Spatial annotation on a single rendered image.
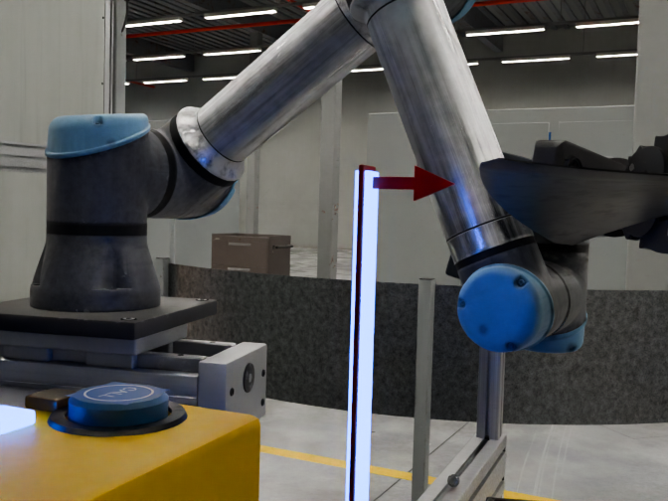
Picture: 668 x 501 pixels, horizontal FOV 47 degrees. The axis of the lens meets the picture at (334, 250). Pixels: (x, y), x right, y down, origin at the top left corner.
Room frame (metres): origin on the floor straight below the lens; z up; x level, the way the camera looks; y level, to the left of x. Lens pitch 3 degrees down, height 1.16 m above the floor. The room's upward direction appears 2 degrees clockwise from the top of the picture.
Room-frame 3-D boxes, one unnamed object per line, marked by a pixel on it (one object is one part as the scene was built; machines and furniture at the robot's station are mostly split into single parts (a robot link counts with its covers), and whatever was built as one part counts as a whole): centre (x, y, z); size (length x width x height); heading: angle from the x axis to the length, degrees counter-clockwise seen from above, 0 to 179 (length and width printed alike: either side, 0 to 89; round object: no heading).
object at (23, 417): (0.30, 0.13, 1.08); 0.02 x 0.02 x 0.01; 67
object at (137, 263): (0.93, 0.29, 1.09); 0.15 x 0.15 x 0.10
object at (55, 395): (0.33, 0.12, 1.08); 0.02 x 0.02 x 0.01; 67
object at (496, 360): (1.03, -0.22, 0.96); 0.03 x 0.03 x 0.20; 67
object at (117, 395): (0.32, 0.09, 1.08); 0.04 x 0.04 x 0.02
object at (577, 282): (0.78, -0.22, 1.08); 0.11 x 0.08 x 0.11; 151
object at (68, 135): (0.93, 0.28, 1.20); 0.13 x 0.12 x 0.14; 151
